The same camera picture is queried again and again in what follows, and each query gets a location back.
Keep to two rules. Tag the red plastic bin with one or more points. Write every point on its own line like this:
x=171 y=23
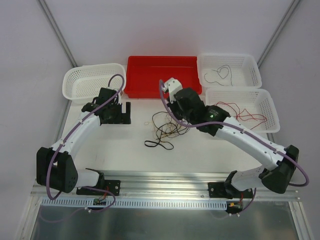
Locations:
x=144 y=73

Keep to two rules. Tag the right aluminium frame post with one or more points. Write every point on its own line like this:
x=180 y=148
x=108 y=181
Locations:
x=292 y=8

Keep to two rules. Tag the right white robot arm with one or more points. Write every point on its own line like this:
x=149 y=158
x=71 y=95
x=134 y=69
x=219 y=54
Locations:
x=277 y=162

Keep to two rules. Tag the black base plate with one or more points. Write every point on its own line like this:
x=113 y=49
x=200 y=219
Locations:
x=112 y=186
x=217 y=190

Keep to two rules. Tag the white oval perforated basket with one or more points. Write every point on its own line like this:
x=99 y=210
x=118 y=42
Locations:
x=83 y=83

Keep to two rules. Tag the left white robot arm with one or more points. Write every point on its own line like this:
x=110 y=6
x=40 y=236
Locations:
x=55 y=167

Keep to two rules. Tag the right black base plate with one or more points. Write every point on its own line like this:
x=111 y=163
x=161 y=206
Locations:
x=217 y=190

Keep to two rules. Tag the white far rectangular basket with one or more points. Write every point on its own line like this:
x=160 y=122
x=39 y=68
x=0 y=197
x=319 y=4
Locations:
x=228 y=70

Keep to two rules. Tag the left aluminium frame post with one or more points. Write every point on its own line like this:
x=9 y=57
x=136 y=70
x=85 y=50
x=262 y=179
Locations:
x=57 y=31

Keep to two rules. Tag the aluminium frame post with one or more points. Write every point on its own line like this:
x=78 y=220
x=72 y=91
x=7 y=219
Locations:
x=292 y=8
x=57 y=31

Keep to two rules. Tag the white near rectangular basket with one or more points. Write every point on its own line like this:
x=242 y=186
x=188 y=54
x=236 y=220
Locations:
x=252 y=107

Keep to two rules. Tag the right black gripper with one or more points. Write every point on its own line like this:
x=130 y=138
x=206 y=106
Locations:
x=176 y=103

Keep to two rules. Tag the white rectangular basket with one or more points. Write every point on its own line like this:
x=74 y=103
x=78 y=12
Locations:
x=228 y=70
x=252 y=107

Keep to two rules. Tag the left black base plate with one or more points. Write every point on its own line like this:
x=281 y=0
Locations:
x=112 y=186

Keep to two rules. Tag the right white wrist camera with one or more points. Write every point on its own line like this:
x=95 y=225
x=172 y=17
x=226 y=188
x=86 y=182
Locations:
x=171 y=86

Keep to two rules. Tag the white slotted cable duct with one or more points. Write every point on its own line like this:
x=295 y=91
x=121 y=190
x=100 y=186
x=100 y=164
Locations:
x=201 y=204

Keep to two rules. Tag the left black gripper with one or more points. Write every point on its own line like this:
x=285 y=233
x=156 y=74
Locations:
x=125 y=114

